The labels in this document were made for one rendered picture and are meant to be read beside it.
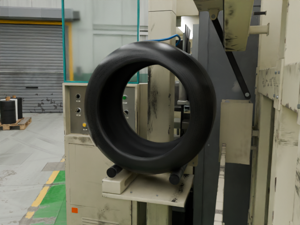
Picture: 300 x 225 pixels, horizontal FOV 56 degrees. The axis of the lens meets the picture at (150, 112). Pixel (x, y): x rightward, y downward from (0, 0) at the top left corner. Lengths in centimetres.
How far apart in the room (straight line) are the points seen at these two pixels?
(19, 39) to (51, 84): 182
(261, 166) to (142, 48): 80
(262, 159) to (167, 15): 86
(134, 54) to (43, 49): 945
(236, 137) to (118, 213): 105
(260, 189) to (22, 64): 982
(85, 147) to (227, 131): 102
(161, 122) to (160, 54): 51
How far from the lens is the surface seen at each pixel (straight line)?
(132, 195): 129
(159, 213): 170
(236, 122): 142
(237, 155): 146
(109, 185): 130
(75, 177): 214
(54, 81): 1049
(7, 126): 755
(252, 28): 131
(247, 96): 141
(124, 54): 118
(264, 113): 144
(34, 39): 1066
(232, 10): 108
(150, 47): 116
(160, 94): 152
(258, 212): 158
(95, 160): 202
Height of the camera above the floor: 132
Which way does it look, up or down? 7 degrees down
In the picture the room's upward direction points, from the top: 1 degrees clockwise
